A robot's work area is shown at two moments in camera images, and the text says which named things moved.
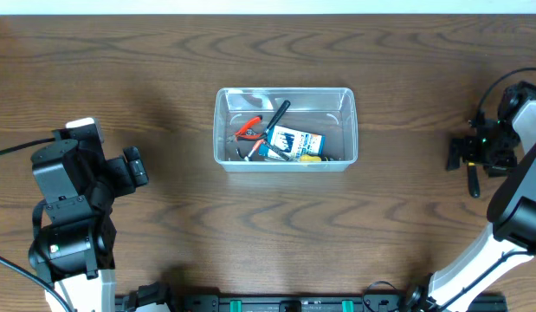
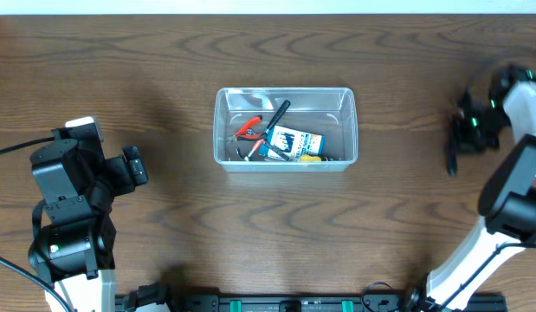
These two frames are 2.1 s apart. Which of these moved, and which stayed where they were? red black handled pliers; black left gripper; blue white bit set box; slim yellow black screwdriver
Moved: slim yellow black screwdriver
Stayed: blue white bit set box; black left gripper; red black handled pliers
